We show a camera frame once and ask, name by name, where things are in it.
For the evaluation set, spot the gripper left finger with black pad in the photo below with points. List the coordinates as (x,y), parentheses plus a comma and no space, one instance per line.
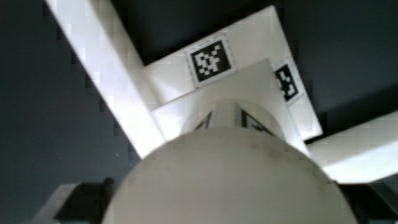
(77,204)

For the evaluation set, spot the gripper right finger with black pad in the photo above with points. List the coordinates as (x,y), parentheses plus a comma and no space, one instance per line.
(372,199)

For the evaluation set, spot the white L-shaped fence wall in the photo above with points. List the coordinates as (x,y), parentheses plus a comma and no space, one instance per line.
(354,154)

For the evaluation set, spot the white lamp bulb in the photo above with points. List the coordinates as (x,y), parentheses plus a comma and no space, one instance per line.
(228,177)

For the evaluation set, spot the white lamp base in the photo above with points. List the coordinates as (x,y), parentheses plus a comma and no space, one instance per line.
(235,66)

